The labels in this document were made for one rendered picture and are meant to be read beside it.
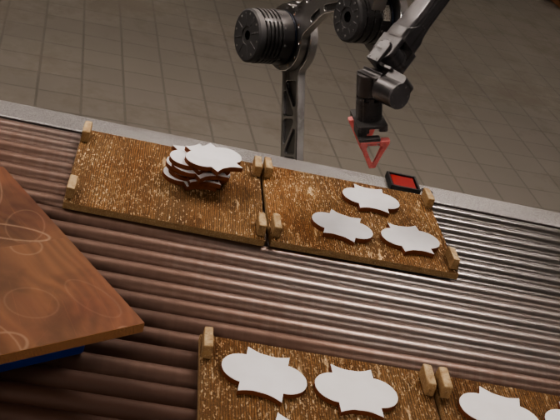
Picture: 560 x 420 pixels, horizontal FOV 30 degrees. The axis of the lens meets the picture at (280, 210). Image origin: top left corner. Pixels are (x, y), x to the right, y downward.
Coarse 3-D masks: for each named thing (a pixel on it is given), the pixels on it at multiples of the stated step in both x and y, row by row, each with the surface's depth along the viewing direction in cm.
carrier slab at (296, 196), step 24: (264, 192) 231; (288, 192) 234; (312, 192) 237; (336, 192) 240; (384, 192) 246; (408, 192) 250; (288, 216) 224; (360, 216) 232; (384, 216) 236; (408, 216) 239; (432, 216) 242; (288, 240) 215; (312, 240) 217; (336, 240) 220; (384, 264) 218; (408, 264) 219; (432, 264) 221
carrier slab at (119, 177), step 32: (96, 160) 224; (128, 160) 228; (160, 160) 232; (96, 192) 212; (128, 192) 215; (160, 192) 219; (192, 192) 222; (224, 192) 226; (256, 192) 230; (160, 224) 209; (192, 224) 210; (224, 224) 214; (256, 224) 217
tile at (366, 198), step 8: (344, 192) 238; (352, 192) 239; (360, 192) 240; (368, 192) 241; (376, 192) 242; (344, 200) 237; (352, 200) 236; (360, 200) 237; (368, 200) 238; (376, 200) 239; (384, 200) 240; (392, 200) 241; (360, 208) 234; (368, 208) 235; (376, 208) 235; (384, 208) 236; (392, 208) 237
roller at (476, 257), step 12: (12, 168) 216; (24, 168) 217; (36, 168) 218; (48, 180) 217; (60, 180) 218; (468, 252) 234; (480, 252) 235; (492, 264) 234; (504, 264) 235; (516, 264) 235; (528, 264) 236; (540, 264) 238; (552, 276) 237
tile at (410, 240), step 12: (384, 228) 228; (396, 228) 229; (408, 228) 230; (384, 240) 224; (396, 240) 224; (408, 240) 226; (420, 240) 227; (432, 240) 228; (408, 252) 222; (420, 252) 223; (432, 252) 223
